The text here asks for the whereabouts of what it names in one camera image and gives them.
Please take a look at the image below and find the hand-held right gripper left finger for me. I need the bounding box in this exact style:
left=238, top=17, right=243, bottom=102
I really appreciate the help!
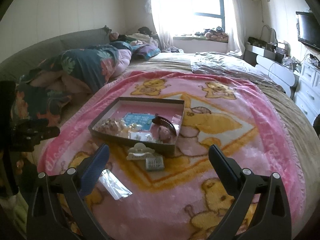
left=26, top=144, right=110, bottom=240

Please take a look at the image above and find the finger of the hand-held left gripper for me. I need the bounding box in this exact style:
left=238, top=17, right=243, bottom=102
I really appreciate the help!
left=15, top=118, right=50, bottom=132
left=31, top=126, right=61, bottom=142

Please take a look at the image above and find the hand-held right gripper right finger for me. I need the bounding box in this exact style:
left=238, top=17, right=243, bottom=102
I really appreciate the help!
left=208, top=144, right=293, bottom=240

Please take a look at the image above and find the clear plastic bag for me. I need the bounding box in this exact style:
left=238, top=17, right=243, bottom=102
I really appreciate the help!
left=101, top=169, right=133, bottom=201

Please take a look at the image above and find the beaded floral hair clip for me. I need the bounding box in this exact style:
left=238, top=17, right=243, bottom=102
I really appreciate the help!
left=99, top=118, right=123, bottom=132

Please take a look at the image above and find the pale beige hair claw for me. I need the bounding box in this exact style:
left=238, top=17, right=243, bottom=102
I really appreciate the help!
left=126, top=142, right=155, bottom=161

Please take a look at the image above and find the clear plastic hair claw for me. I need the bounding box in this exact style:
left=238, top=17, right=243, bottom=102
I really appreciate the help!
left=117, top=119, right=133, bottom=131

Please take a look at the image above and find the plastic bag with earrings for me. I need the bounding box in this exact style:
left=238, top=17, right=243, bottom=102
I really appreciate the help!
left=128, top=129, right=153, bottom=142

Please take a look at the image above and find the ribbed grey hair claw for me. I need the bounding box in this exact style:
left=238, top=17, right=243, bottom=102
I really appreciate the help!
left=145, top=156, right=165, bottom=172

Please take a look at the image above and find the brown cardboard box tray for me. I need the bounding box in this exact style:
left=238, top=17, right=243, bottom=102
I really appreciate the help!
left=88, top=96, right=186, bottom=158

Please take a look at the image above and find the pink hair scrunchie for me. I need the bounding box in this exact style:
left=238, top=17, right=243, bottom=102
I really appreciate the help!
left=157, top=126, right=173, bottom=141

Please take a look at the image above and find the pink bear printed blanket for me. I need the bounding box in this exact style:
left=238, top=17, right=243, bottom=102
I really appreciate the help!
left=37, top=71, right=307, bottom=240

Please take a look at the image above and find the dark floral quilt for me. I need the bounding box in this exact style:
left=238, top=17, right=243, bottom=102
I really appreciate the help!
left=14, top=43, right=133, bottom=127

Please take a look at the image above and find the grey bed headboard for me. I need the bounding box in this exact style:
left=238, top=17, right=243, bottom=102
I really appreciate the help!
left=0, top=26, right=112, bottom=81

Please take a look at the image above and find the grey crumpled sheet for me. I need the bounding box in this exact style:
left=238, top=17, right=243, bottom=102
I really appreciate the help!
left=191, top=51, right=286, bottom=92

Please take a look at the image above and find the white drawer dresser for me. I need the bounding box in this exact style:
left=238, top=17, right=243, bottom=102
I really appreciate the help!
left=293, top=59, right=320, bottom=125

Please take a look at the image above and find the grey dressing table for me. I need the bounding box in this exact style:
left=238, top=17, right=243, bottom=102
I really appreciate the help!
left=244, top=36, right=292, bottom=64

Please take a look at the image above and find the purple pillow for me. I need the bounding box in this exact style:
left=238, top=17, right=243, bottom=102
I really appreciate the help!
left=136, top=43, right=161, bottom=61

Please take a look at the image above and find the clothes pile on windowsill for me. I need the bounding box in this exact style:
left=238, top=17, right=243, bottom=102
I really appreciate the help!
left=194, top=26, right=230, bottom=42

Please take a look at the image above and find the white sheer curtain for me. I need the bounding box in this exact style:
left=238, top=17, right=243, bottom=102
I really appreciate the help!
left=146, top=0, right=175, bottom=53
left=221, top=0, right=247, bottom=55

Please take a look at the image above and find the black flat television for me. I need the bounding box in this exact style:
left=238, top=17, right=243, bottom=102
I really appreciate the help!
left=296, top=11, right=320, bottom=52

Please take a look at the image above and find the window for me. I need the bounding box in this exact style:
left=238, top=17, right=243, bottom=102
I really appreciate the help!
left=150, top=0, right=225, bottom=40

